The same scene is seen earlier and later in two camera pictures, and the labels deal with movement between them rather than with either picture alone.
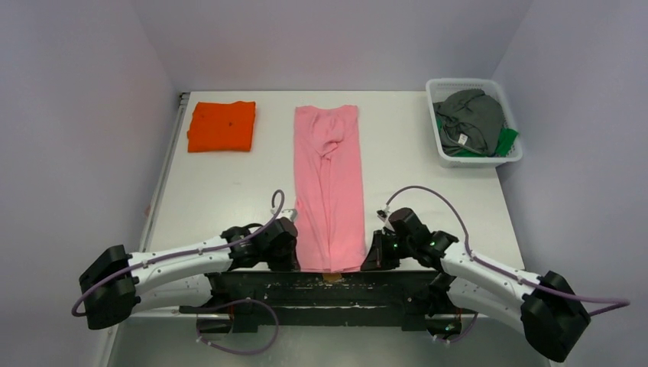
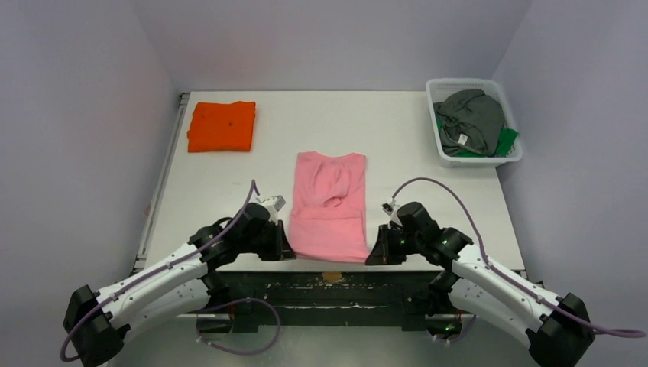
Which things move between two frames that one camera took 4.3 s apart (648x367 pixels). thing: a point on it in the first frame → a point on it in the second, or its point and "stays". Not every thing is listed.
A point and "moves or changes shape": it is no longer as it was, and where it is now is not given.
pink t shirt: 328,191 moves or changes shape
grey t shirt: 470,120 stays
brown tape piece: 332,277 stays
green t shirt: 505,138 stays
